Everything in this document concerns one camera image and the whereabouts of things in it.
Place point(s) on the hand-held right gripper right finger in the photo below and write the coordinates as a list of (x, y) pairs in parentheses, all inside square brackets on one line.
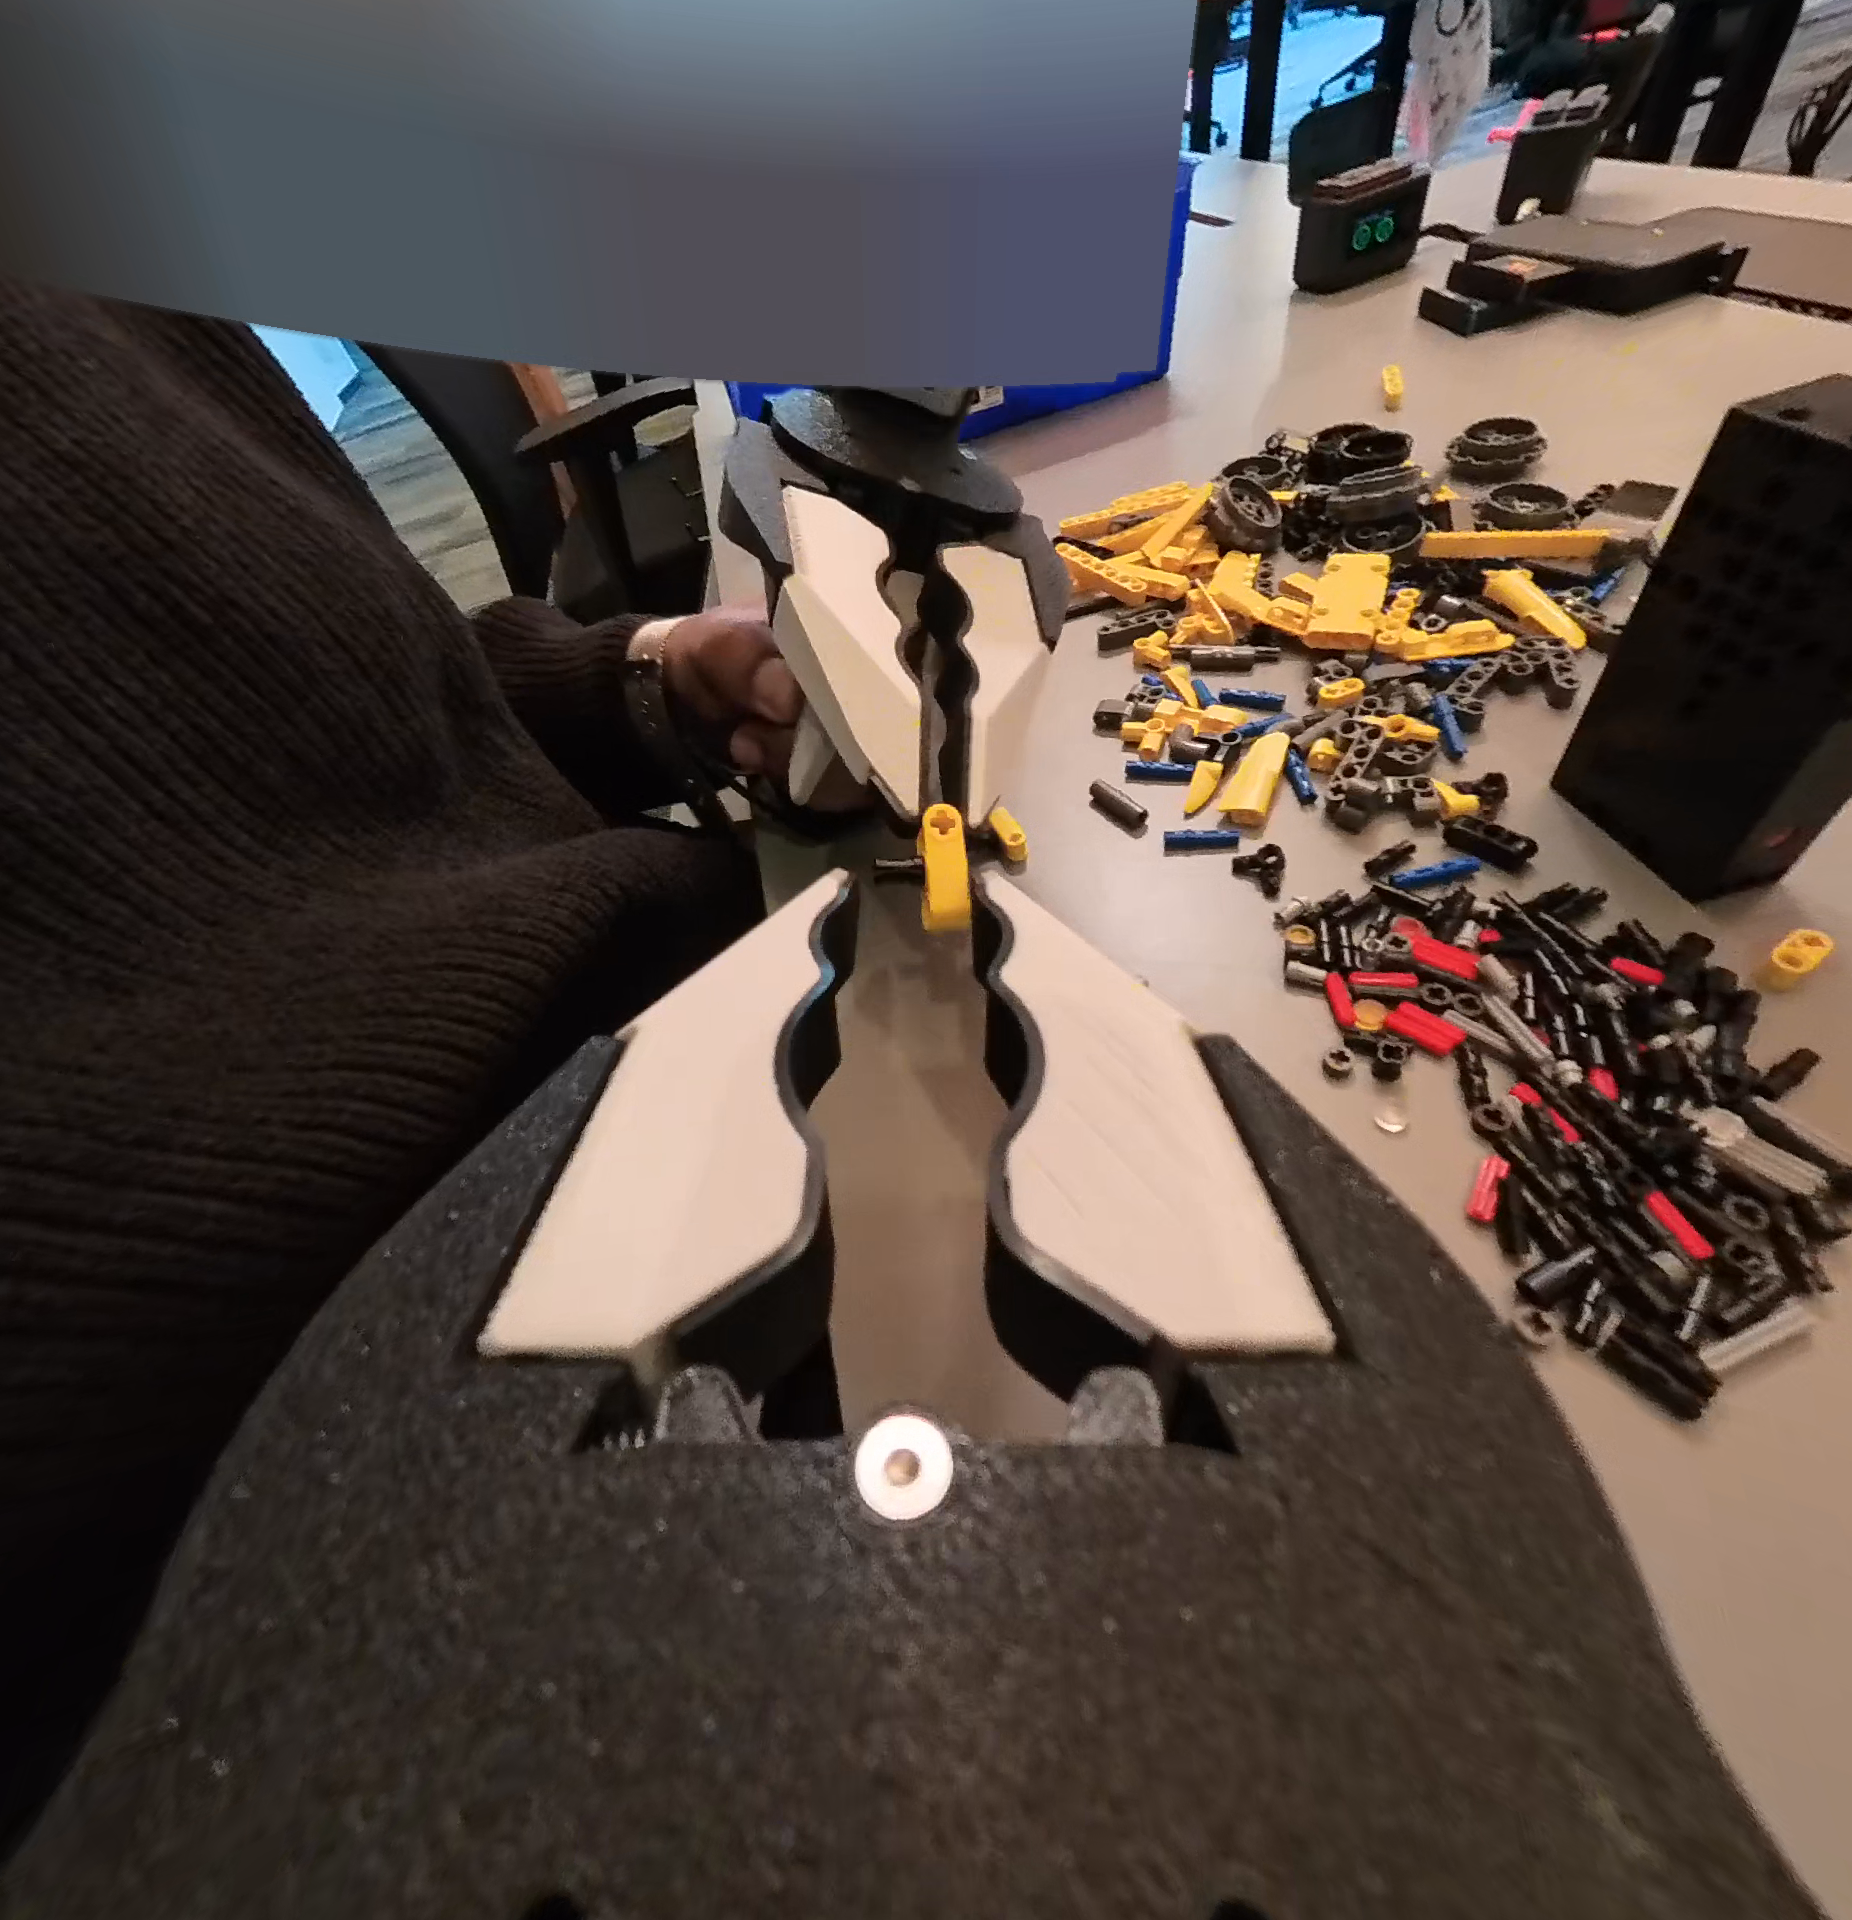
[(1166, 1185)]

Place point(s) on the blue long pin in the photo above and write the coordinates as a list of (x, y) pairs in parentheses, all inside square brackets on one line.
[(1432, 871)]

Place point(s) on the pile of yellow grey beams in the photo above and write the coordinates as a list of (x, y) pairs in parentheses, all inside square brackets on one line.
[(1331, 629)]

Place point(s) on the black flat device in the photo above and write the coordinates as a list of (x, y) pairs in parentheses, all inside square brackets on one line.
[(1602, 263)]

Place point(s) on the black perforated block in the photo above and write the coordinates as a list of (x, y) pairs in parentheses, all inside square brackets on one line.
[(1734, 645)]

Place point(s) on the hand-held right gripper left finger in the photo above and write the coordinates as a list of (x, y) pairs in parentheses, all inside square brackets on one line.
[(671, 1185)]

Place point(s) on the black knit sweater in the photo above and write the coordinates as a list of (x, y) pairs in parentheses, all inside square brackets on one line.
[(237, 901)]

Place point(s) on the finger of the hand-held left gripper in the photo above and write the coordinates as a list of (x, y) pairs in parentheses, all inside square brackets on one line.
[(844, 645), (1000, 660)]

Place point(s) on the blue plastic bin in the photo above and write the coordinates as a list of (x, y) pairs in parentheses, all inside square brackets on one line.
[(1075, 402)]

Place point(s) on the black two-hole beam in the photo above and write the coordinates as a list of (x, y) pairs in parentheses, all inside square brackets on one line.
[(1489, 841)]

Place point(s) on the black bracket stand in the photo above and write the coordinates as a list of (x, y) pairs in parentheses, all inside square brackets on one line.
[(1548, 157)]

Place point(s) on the white plastic bag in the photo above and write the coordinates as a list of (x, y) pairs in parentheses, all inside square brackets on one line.
[(1444, 74)]

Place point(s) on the black office chair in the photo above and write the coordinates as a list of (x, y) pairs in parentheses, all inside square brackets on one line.
[(476, 434), (1346, 136)]

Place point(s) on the black box green buttons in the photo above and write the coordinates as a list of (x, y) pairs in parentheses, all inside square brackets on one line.
[(1361, 232)]

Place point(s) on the pile of black red pins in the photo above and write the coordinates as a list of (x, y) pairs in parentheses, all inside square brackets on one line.
[(1585, 1140)]

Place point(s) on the pile of black tyres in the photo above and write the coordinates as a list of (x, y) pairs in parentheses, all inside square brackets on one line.
[(1377, 473)]

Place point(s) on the black long pin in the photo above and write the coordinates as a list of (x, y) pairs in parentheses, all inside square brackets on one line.
[(1389, 856)]

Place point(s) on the person's left forearm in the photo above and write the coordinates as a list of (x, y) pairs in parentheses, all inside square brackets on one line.
[(565, 705)]

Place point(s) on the person's left hand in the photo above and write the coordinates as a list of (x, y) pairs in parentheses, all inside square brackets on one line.
[(730, 689)]

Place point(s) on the yellow connector with pins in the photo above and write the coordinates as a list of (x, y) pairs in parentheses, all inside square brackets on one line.
[(939, 878)]

